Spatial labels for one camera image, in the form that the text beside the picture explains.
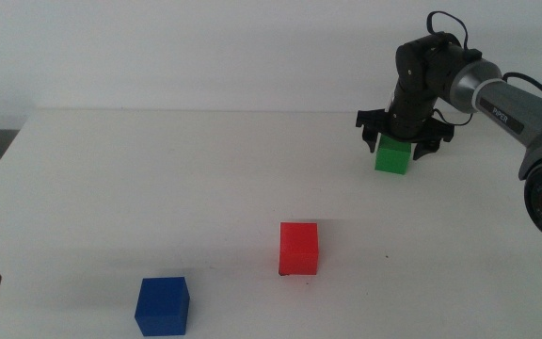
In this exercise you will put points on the green cube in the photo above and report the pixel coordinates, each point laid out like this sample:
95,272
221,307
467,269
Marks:
392,159

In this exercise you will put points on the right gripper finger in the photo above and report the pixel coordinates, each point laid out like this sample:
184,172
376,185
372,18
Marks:
424,148
371,139

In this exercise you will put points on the blue cube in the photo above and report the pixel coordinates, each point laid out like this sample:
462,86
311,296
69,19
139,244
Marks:
162,307

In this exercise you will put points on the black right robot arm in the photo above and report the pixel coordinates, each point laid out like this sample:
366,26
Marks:
511,113

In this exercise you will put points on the red cube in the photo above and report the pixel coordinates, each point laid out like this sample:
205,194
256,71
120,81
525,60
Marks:
298,249

